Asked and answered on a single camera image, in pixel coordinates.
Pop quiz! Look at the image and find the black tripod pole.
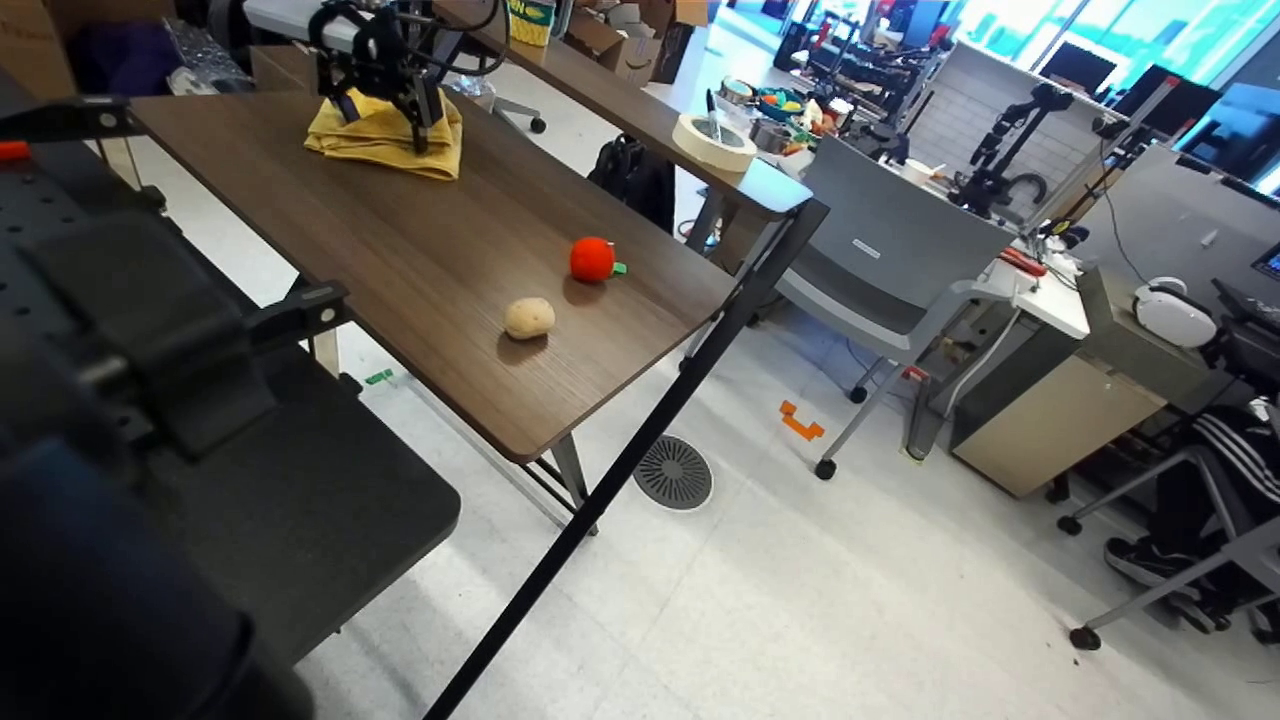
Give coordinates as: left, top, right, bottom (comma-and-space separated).
418, 201, 828, 720

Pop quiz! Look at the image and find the orange plush tomato toy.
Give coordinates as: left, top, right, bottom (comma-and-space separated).
567, 237, 628, 284

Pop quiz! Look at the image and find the tan cabinet box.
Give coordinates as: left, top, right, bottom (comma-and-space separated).
952, 268, 1213, 495

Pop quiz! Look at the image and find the black backpack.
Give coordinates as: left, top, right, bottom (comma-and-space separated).
587, 132, 676, 227

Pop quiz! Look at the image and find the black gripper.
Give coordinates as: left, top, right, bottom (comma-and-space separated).
306, 0, 445, 157

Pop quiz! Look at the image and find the round floor drain cover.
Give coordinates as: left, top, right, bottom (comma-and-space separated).
635, 437, 710, 508

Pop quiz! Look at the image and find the yellow towel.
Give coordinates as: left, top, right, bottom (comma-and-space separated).
303, 91, 462, 179

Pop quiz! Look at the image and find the beige plush potato toy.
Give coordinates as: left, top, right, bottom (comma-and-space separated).
503, 298, 555, 342

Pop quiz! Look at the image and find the white bowl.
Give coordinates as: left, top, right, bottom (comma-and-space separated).
670, 117, 755, 177

